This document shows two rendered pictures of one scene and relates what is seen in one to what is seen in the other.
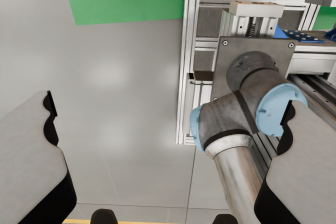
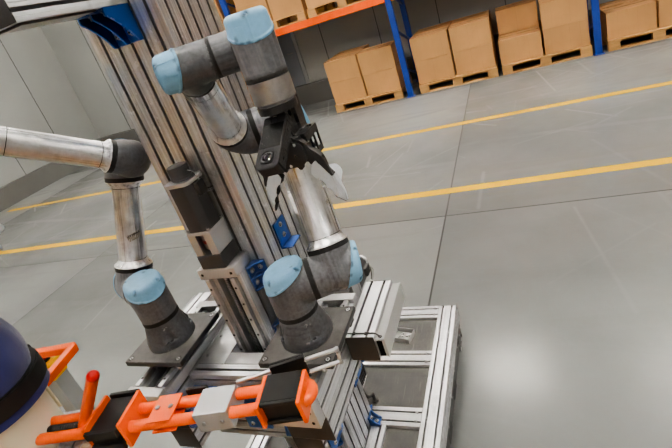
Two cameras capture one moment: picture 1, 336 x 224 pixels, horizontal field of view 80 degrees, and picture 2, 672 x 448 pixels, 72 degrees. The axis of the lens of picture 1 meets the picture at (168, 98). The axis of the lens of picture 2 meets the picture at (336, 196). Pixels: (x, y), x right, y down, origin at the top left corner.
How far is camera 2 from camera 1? 0.78 m
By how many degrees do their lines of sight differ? 41
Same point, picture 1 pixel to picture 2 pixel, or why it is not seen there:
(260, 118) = (297, 263)
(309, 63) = (248, 360)
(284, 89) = (277, 287)
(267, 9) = not seen: hidden behind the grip
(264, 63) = (291, 331)
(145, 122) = (525, 345)
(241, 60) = (313, 340)
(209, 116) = (340, 267)
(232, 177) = (320, 215)
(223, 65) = (333, 339)
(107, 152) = (605, 285)
